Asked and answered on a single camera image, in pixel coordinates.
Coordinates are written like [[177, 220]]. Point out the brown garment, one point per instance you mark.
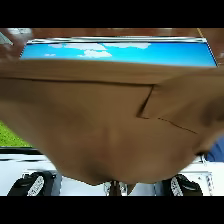
[[100, 126]]

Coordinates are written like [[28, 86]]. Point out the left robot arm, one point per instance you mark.
[[31, 185]]

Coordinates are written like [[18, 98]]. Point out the blue garment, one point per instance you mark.
[[216, 151]]

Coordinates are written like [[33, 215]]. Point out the silver frame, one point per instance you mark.
[[20, 165]]

